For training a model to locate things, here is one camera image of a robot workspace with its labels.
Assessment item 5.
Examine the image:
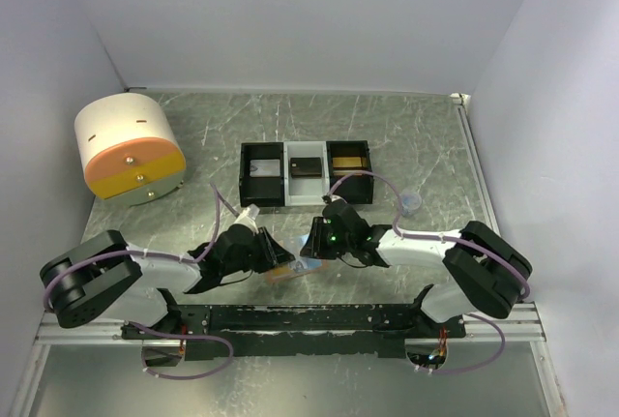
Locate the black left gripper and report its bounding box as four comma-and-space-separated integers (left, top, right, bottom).
222, 225, 296, 276

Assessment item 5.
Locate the white card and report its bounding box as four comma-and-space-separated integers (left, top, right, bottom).
281, 234, 323, 275
250, 159, 280, 178

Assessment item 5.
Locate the black credit card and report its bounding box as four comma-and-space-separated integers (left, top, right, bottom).
289, 157, 323, 178

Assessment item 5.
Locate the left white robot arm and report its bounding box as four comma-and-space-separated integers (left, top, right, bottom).
40, 223, 295, 339

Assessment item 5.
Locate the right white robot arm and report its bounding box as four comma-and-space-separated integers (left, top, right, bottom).
301, 197, 532, 338

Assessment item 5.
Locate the white card in tray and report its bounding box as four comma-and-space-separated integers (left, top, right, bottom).
250, 159, 280, 178

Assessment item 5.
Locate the gold card in tray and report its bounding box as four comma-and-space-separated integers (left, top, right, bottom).
332, 156, 369, 177

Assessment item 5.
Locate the black white three-compartment tray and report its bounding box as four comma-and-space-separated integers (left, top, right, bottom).
239, 140, 374, 207

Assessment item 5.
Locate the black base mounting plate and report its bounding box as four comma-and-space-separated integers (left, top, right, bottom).
120, 304, 468, 359

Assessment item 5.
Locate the small clear plastic cup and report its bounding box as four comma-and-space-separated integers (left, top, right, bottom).
400, 189, 423, 218

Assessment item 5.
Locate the white orange drawer cabinet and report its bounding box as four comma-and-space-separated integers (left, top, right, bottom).
74, 92, 187, 206

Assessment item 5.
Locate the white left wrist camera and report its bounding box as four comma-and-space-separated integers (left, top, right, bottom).
234, 204, 260, 234

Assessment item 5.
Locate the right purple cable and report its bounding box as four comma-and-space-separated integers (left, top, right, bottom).
323, 172, 533, 375

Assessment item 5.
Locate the white aluminium corner rail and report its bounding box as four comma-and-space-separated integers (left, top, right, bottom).
450, 93, 500, 234

